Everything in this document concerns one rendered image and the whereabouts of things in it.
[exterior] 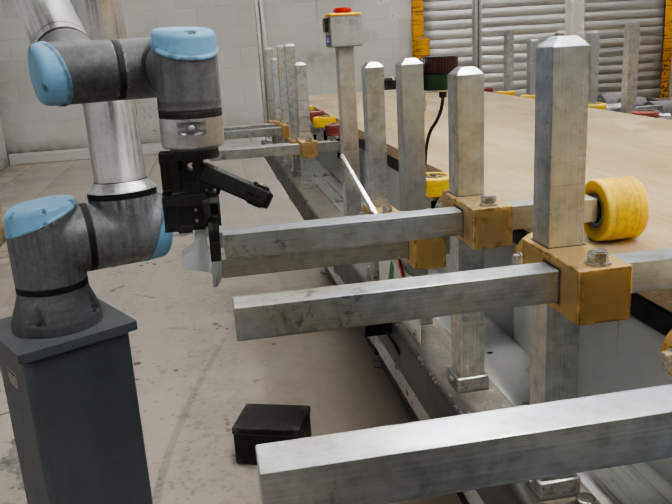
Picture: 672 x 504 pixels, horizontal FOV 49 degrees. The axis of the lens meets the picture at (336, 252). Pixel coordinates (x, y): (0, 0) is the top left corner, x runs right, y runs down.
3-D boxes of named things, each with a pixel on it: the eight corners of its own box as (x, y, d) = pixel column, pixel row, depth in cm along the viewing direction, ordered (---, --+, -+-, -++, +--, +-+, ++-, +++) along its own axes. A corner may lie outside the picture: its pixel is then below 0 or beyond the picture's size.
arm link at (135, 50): (107, 38, 116) (125, 36, 105) (180, 34, 120) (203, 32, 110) (116, 99, 118) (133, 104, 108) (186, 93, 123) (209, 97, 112)
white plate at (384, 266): (417, 345, 116) (416, 285, 113) (378, 293, 141) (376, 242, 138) (421, 345, 116) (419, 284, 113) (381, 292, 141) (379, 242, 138)
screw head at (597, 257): (592, 268, 63) (593, 254, 63) (580, 261, 65) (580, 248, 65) (615, 265, 63) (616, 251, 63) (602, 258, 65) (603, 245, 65)
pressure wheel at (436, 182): (445, 238, 140) (444, 177, 136) (407, 234, 144) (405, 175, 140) (461, 228, 146) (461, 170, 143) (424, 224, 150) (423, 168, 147)
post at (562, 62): (542, 515, 77) (553, 37, 64) (527, 496, 81) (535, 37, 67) (573, 510, 78) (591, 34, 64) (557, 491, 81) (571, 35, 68)
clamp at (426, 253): (415, 270, 114) (414, 239, 112) (392, 248, 127) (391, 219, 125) (450, 266, 115) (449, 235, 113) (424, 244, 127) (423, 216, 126)
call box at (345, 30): (331, 51, 158) (329, 12, 156) (326, 50, 165) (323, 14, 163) (363, 49, 159) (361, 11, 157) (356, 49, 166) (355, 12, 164)
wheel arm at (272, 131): (206, 143, 278) (205, 132, 277) (206, 142, 281) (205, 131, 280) (320, 134, 285) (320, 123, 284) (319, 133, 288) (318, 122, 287)
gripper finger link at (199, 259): (184, 289, 113) (178, 230, 110) (223, 285, 114) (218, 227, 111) (183, 295, 110) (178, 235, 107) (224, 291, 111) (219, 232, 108)
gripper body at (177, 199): (167, 225, 114) (159, 147, 110) (224, 221, 115) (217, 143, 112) (165, 238, 107) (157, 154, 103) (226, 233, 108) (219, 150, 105)
